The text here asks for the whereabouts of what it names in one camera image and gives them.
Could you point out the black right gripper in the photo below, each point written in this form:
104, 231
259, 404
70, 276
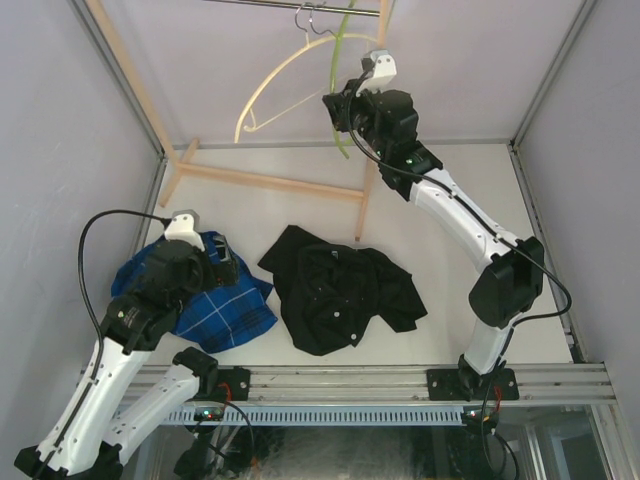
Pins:
336, 107

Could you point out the aluminium extrusion rail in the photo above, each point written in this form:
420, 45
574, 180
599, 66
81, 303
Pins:
539, 384

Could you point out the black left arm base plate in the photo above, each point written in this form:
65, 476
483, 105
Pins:
233, 384

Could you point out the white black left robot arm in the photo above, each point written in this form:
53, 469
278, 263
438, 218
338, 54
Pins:
91, 440

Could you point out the wooden clothes rack frame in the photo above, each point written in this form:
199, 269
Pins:
182, 165

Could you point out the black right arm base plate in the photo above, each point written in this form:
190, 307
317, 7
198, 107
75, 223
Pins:
453, 384

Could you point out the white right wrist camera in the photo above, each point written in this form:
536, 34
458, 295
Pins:
379, 68

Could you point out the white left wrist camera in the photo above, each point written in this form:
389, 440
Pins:
183, 226

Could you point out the beige plastic hanger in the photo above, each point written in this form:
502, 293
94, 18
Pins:
303, 76

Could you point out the blue slotted cable duct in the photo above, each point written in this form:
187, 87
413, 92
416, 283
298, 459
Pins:
315, 415

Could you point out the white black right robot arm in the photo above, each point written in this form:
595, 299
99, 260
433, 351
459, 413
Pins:
510, 278

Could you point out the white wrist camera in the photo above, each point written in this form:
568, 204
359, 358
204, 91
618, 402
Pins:
183, 226
379, 68

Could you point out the metal hanging rod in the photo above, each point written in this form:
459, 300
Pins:
304, 5

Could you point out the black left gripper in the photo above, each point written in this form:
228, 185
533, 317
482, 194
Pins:
211, 280

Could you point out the green plastic hanger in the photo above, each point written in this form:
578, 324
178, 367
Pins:
338, 37

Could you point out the black button shirt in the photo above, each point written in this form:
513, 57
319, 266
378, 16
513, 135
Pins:
330, 292

